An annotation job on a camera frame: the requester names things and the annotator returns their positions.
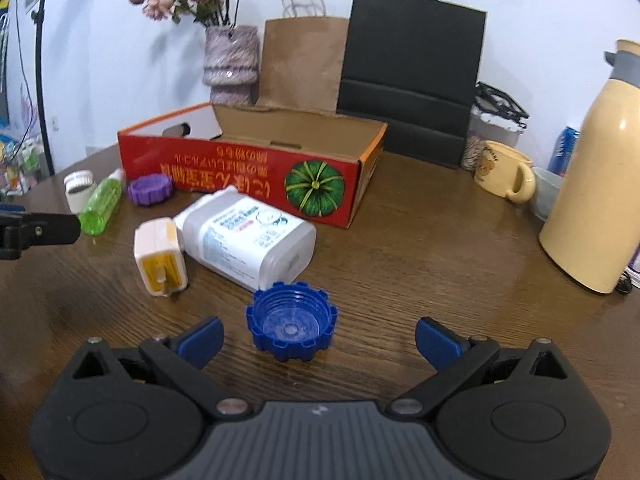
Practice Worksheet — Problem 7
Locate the black paper bag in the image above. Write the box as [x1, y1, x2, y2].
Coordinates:
[336, 0, 487, 170]

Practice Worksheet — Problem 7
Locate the pale glass bowl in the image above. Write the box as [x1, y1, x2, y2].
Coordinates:
[530, 167, 566, 221]

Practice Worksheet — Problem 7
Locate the cluttered storage shelf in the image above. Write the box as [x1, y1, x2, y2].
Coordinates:
[0, 127, 50, 196]

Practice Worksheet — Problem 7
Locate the clear food jar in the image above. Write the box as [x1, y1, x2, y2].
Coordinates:
[470, 81, 530, 146]

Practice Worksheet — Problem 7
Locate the cream yellow small box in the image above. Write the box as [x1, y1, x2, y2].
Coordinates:
[133, 217, 187, 298]

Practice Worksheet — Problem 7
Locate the purple plastic cap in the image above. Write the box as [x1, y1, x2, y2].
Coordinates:
[127, 174, 174, 207]

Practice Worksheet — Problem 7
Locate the green spray bottle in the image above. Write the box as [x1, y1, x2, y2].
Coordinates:
[78, 168, 127, 236]

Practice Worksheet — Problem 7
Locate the white wet wipe container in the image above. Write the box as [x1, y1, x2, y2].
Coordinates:
[172, 185, 317, 292]

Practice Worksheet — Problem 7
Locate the yellow bear mug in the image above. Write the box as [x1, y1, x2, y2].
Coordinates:
[472, 141, 536, 204]

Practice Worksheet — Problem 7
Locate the mottled purple vase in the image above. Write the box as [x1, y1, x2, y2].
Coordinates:
[202, 25, 261, 107]

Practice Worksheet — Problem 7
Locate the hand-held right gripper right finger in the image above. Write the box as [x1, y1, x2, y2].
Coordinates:
[385, 316, 571, 418]

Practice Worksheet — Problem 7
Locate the twine ball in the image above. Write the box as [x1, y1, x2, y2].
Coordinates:
[461, 135, 486, 172]

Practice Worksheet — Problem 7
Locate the blue plastic cap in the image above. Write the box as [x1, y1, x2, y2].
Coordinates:
[245, 281, 339, 362]

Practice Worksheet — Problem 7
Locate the red cardboard box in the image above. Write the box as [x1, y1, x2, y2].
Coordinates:
[117, 102, 389, 229]

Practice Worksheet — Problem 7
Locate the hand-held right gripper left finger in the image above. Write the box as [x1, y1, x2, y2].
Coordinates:
[65, 316, 253, 418]

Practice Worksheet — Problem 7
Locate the blue drink can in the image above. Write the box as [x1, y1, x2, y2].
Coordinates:
[547, 126, 581, 177]

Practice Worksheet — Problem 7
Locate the black light stand pole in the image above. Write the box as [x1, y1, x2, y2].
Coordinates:
[32, 0, 57, 177]

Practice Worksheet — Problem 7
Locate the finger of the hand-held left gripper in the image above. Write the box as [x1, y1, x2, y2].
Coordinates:
[0, 212, 82, 261]

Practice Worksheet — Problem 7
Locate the cream thermos jug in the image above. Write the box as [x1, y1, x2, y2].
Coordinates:
[538, 39, 640, 294]

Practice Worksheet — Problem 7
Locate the small white jar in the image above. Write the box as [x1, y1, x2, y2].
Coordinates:
[64, 171, 97, 213]

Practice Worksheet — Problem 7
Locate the brown paper bag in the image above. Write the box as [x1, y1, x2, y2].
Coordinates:
[256, 0, 351, 113]

